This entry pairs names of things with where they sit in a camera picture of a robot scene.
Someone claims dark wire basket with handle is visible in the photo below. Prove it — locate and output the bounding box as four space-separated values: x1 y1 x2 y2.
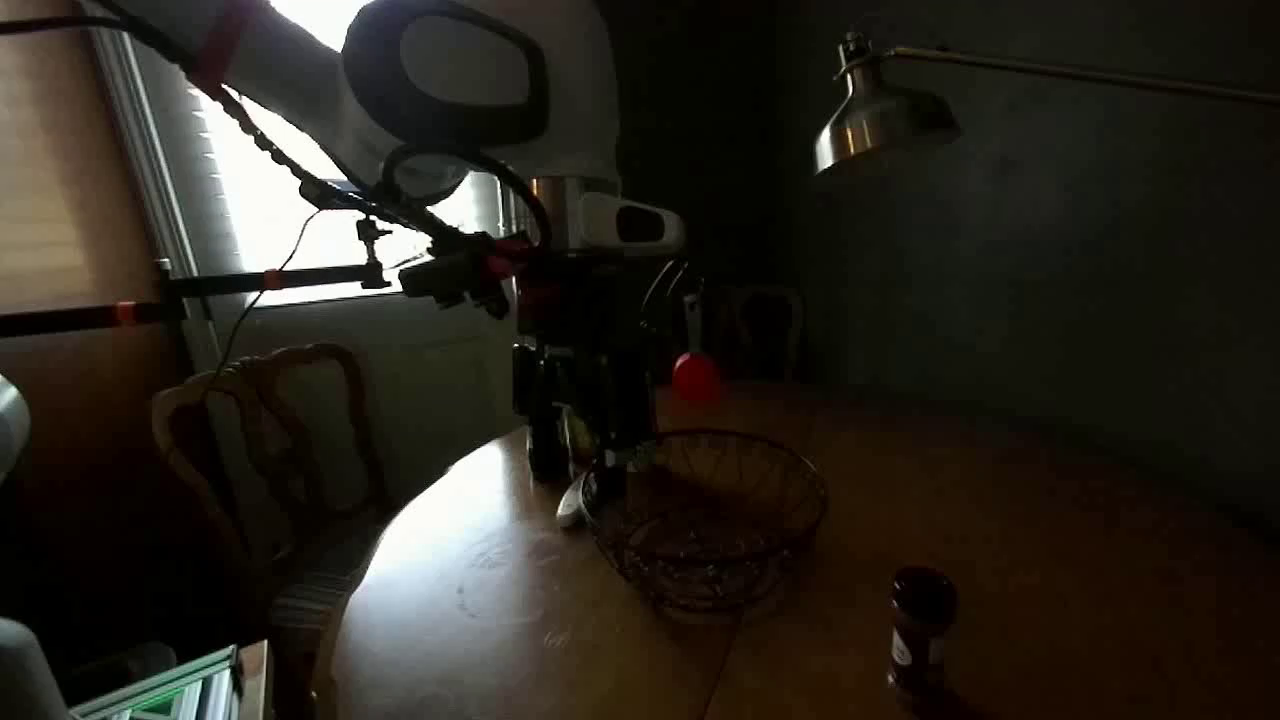
581 423 835 627

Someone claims carved wooden chair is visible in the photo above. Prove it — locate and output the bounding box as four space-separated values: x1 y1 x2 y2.
144 340 392 648

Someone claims black camera stand pole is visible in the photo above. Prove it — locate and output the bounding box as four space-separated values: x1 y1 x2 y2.
0 217 397 340

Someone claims yellow label bottle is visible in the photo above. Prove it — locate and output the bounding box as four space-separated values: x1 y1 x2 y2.
565 395 605 472

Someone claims white remote control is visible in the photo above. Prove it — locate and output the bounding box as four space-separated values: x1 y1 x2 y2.
554 469 608 530

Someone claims green and white box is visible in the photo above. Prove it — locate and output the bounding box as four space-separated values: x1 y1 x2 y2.
63 639 282 720

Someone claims red measuring cup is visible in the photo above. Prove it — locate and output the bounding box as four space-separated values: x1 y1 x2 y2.
670 347 731 408

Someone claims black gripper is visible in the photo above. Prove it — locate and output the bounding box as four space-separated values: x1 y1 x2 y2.
511 248 670 463

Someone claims pale rounded object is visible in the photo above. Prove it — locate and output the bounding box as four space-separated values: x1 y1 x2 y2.
0 614 72 720

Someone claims small dark spice jar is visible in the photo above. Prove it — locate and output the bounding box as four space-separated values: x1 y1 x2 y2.
886 564 959 698

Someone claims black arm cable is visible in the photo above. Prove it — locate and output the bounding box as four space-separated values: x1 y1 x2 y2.
78 0 537 251

